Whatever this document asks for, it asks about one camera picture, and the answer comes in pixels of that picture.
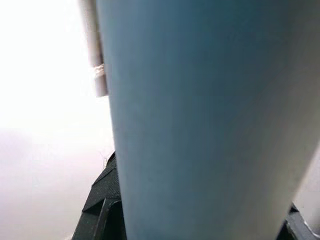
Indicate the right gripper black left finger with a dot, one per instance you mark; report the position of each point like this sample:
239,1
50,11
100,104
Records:
105,200

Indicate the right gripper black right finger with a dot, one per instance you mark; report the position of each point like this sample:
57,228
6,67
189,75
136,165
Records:
297,227

